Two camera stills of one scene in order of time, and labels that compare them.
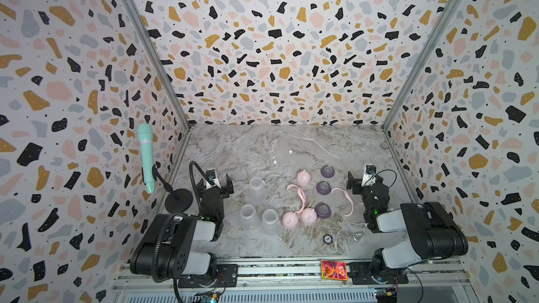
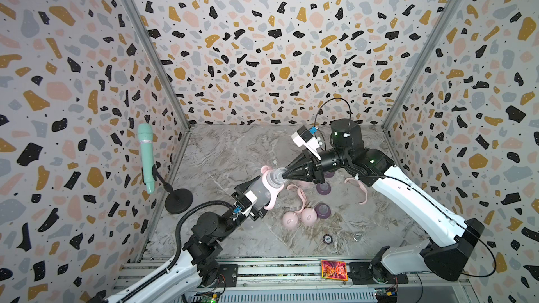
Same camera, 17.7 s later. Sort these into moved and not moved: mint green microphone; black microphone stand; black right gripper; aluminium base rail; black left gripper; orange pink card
Moved: black right gripper; black left gripper
Not moved: orange pink card; mint green microphone; black microphone stand; aluminium base rail
